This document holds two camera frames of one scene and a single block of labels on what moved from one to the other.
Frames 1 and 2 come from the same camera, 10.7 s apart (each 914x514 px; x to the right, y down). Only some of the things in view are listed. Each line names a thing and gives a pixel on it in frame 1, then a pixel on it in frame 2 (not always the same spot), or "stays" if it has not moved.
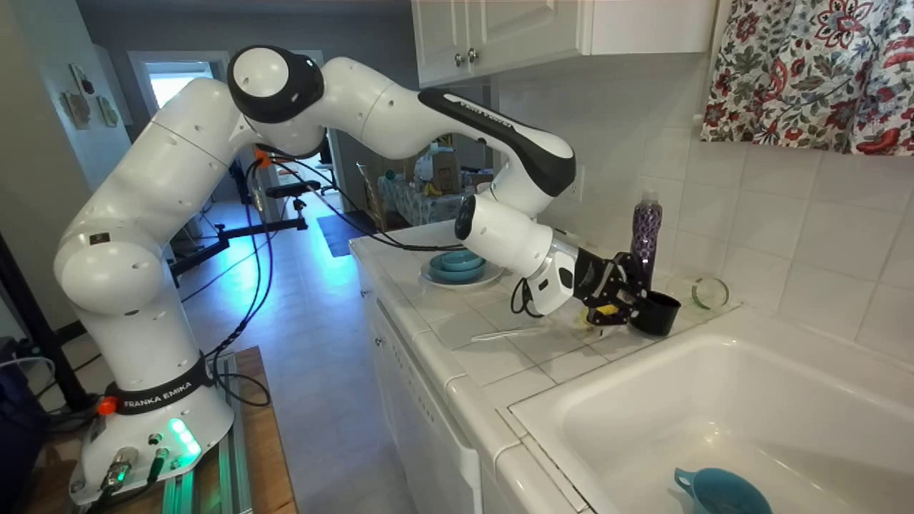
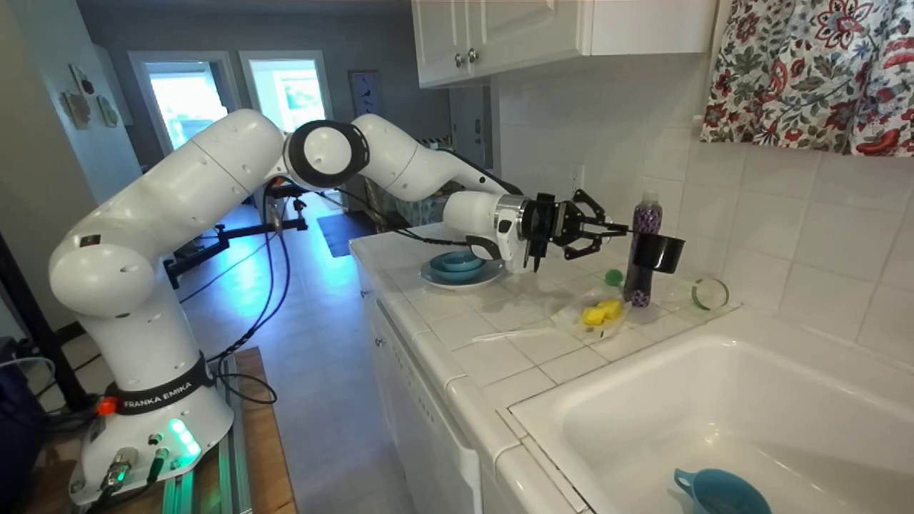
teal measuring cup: (725, 493) stays
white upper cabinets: (468, 37) stays
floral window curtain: (828, 76) stays
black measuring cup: (656, 314) to (659, 249)
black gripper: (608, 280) to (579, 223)
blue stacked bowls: (455, 267) stays
